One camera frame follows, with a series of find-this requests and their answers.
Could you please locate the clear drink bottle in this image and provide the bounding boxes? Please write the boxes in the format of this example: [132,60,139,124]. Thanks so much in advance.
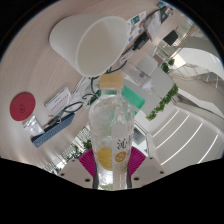
[88,73,136,191]

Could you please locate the black chair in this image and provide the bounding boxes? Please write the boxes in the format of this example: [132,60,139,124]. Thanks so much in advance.
[163,29,181,47]

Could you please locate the flat round red coaster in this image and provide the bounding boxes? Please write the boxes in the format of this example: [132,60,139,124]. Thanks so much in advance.
[9,92,36,122]

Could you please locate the colourful sticker sheet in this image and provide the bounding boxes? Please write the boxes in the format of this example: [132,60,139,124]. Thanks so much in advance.
[128,10,148,43]

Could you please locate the black cable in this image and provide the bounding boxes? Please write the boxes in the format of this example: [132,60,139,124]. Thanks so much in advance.
[49,66,128,124]

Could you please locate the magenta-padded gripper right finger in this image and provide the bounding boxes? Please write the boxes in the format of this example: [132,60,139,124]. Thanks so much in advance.
[127,145,168,190]

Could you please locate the black wallet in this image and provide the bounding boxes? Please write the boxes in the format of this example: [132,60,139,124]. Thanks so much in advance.
[133,33,150,51]

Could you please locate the green plants atop cabinet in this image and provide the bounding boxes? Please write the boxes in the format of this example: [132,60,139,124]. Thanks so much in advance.
[145,83,179,122]

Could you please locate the row of green hedge plants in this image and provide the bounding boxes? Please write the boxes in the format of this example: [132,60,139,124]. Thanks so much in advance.
[43,129,94,174]

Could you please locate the clear shaker bottle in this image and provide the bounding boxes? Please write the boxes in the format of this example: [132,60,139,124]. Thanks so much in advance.
[126,63,154,91]

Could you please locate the ceiling light strips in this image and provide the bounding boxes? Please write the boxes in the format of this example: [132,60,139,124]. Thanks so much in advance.
[152,109,223,166]

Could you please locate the small clear plastic bag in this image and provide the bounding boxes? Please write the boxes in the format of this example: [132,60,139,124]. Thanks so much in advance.
[22,114,45,137]

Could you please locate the green tote bag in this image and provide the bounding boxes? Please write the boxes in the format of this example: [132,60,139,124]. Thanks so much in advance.
[121,84,147,116]

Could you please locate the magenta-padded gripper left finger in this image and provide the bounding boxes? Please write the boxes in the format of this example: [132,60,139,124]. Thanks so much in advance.
[57,148,99,190]

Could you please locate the white staircase with railing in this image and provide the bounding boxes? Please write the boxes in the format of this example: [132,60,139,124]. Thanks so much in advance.
[156,19,224,128]

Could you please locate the white power adapter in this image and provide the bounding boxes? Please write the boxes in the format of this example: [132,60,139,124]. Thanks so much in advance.
[118,51,134,64]

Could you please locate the white ceramic mug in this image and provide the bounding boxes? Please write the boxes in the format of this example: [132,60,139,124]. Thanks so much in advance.
[48,14,131,78]

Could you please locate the white printed card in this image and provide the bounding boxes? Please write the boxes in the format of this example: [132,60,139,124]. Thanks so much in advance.
[44,87,72,117]

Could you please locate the dark blue keyboard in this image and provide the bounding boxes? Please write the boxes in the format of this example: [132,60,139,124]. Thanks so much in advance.
[31,112,76,148]

